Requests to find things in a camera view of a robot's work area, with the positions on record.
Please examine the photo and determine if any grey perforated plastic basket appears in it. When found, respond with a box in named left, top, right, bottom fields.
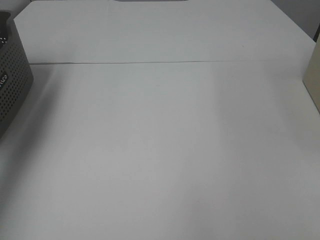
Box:
left=0, top=10, right=34, bottom=136

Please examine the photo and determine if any beige box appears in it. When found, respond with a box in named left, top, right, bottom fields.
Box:
left=302, top=38, right=320, bottom=112

